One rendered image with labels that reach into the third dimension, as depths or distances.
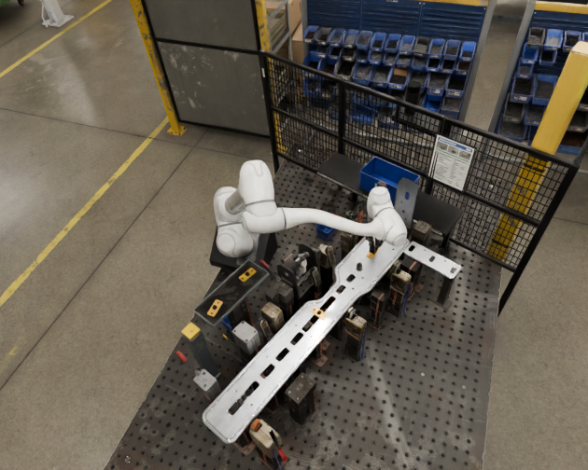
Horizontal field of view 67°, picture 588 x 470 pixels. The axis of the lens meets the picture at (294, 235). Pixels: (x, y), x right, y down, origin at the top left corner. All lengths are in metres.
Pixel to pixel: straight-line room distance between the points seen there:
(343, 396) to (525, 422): 1.32
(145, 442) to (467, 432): 1.51
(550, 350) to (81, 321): 3.37
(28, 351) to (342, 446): 2.48
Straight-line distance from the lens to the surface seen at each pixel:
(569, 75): 2.17
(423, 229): 2.50
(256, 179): 1.93
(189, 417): 2.42
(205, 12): 4.21
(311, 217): 1.99
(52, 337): 3.87
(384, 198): 2.07
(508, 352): 3.45
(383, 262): 2.40
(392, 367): 2.44
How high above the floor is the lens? 2.90
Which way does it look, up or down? 49 degrees down
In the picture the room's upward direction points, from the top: 6 degrees counter-clockwise
